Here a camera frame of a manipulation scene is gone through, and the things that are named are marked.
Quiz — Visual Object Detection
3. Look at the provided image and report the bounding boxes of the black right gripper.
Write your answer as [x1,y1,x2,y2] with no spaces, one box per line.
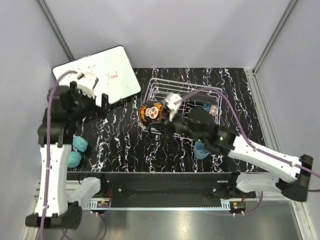
[149,107,205,143]

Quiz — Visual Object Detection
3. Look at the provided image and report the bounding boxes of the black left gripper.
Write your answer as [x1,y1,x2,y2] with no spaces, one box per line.
[68,81,111,121]

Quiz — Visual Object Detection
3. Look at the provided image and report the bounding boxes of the blue patterned bowl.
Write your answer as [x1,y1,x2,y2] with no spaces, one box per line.
[202,102,218,116]

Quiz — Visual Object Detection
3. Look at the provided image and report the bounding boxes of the light blue plastic cup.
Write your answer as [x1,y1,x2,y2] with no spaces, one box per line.
[193,141,210,160]

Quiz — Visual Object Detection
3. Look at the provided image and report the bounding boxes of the white wire dish rack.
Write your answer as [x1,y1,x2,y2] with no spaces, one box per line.
[139,78,222,142]

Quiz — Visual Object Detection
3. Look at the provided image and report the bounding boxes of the red bowl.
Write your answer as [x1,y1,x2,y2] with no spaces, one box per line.
[138,100,166,127]

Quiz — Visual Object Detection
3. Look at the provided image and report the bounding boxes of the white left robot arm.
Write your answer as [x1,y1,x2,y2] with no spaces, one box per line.
[25,81,110,230]

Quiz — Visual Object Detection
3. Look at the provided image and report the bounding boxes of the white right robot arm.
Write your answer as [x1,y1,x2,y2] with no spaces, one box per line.
[139,106,313,202]

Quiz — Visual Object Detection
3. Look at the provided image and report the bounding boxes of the white whiteboard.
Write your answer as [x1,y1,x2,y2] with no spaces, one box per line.
[52,45,141,106]

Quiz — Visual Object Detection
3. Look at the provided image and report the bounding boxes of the black marble mat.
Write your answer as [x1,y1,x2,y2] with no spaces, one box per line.
[75,68,265,173]

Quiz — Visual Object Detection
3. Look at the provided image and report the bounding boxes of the teal cat ear headphones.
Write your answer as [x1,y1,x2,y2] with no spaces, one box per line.
[67,135,89,168]

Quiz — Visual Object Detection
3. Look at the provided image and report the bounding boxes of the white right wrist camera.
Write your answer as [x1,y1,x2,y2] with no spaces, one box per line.
[164,93,183,122]

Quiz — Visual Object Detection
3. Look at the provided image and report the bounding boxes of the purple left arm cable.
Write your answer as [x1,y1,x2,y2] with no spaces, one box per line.
[38,71,106,240]

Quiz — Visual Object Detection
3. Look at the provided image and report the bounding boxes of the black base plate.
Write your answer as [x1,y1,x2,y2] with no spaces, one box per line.
[77,172,256,208]

